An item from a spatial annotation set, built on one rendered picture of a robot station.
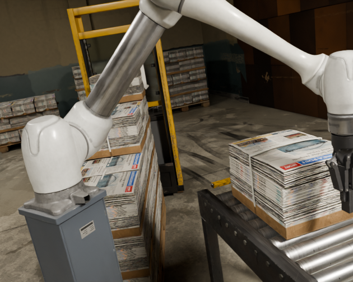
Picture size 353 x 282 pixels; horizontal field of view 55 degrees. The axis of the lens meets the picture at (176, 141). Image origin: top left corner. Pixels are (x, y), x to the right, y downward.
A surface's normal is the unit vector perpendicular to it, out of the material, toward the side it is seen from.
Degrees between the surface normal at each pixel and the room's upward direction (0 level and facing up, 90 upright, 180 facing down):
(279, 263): 0
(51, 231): 90
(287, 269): 0
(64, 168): 91
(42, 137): 71
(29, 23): 90
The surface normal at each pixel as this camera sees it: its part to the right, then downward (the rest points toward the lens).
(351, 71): -0.20, 0.15
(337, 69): -0.71, 0.12
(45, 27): 0.33, 0.22
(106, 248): 0.82, 0.04
